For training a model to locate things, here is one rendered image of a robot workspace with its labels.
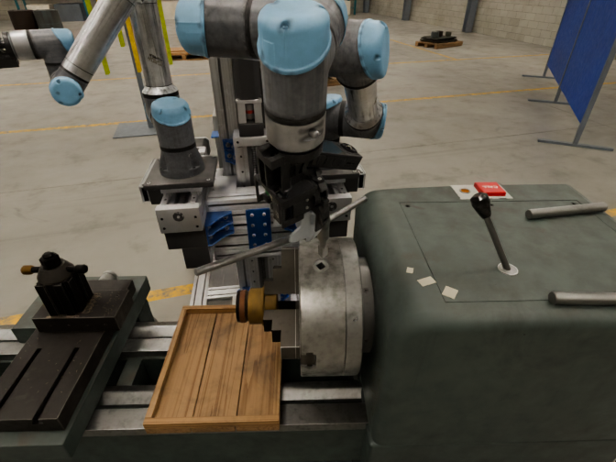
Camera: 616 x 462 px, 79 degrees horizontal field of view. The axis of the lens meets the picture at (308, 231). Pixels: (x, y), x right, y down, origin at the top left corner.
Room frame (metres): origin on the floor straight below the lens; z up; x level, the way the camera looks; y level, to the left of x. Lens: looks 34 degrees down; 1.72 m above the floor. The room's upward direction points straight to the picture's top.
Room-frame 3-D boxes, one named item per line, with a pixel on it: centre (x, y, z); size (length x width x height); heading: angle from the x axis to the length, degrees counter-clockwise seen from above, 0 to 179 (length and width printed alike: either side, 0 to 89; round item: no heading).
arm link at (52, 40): (1.20, 0.73, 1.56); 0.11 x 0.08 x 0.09; 119
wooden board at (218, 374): (0.63, 0.22, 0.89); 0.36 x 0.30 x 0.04; 2
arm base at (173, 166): (1.21, 0.44, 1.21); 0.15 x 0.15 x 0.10
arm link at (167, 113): (1.21, 0.44, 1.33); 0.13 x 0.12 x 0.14; 29
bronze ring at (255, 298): (0.63, 0.12, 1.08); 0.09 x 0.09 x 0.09; 2
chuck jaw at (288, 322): (0.54, 0.04, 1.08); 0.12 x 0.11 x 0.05; 2
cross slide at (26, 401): (0.63, 0.61, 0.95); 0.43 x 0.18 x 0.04; 2
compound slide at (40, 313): (0.70, 0.58, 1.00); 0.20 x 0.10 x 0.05; 92
